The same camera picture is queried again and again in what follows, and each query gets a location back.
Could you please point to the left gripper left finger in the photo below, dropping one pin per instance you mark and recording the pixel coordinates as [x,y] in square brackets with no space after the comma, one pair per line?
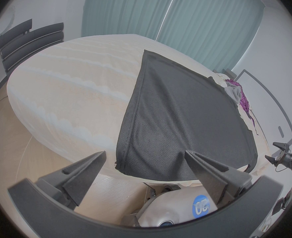
[83,172]

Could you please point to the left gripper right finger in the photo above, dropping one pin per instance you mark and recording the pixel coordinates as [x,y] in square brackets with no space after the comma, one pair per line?
[210,175]

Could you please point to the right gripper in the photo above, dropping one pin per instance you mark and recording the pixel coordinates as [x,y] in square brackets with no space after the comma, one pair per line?
[287,159]

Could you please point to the black T-shirt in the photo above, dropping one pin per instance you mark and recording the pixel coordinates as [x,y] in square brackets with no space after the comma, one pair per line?
[185,123]

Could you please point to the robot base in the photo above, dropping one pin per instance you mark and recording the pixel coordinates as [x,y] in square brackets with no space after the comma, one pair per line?
[165,207]

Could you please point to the bed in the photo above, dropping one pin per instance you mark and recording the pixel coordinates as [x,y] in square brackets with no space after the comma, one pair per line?
[74,83]

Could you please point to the purple satin garment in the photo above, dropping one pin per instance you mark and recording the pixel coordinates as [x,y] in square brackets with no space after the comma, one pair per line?
[244,100]

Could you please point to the grey knit garment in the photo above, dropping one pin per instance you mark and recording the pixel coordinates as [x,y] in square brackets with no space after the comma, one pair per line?
[234,90]

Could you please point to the white printed pillow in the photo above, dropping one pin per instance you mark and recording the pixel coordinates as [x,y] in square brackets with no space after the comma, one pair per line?
[220,76]

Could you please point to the grey bedside table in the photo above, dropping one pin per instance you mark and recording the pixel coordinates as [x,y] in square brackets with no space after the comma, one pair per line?
[227,71]

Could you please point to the black chest of drawers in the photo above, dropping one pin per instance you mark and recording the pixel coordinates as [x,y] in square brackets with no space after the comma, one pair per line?
[34,46]

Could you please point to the blue-green curtain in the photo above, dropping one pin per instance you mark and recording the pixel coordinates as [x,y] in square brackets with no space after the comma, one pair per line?
[126,11]
[210,26]

